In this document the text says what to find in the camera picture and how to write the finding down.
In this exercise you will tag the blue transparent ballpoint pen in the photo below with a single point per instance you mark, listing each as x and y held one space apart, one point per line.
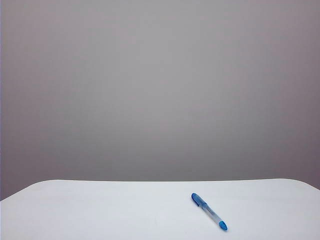
215 217

